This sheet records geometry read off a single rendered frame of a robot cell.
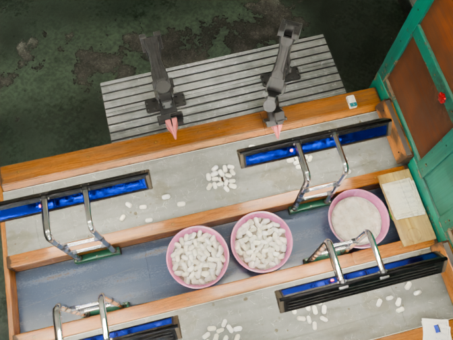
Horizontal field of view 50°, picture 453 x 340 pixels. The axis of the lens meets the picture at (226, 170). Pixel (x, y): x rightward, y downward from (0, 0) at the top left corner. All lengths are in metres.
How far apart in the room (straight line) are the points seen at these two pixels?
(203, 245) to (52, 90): 1.75
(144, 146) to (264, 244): 0.71
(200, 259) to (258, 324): 0.36
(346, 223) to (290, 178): 0.32
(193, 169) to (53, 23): 1.89
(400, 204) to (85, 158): 1.42
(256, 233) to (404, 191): 0.68
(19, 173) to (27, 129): 1.02
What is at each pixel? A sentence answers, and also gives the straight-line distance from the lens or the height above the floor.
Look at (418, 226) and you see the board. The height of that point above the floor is 0.78.
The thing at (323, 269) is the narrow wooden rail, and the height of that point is 0.76.
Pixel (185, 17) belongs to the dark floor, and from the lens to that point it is 3.60.
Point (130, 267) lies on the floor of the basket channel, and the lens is 2.21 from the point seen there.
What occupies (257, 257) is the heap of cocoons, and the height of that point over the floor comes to 0.73.
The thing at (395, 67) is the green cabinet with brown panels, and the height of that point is 0.98.
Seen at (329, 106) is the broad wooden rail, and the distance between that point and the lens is 2.39.
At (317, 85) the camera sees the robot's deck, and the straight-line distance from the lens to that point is 2.56.
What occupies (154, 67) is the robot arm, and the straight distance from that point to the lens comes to 2.06.
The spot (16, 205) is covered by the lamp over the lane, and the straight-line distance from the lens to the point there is 1.94.
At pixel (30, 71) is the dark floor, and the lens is 3.58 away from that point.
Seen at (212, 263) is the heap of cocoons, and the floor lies 0.74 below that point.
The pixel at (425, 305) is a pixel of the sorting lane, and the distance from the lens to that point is 2.25.
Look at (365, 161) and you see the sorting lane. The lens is 2.33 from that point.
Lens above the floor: 2.82
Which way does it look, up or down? 69 degrees down
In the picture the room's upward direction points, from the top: 1 degrees clockwise
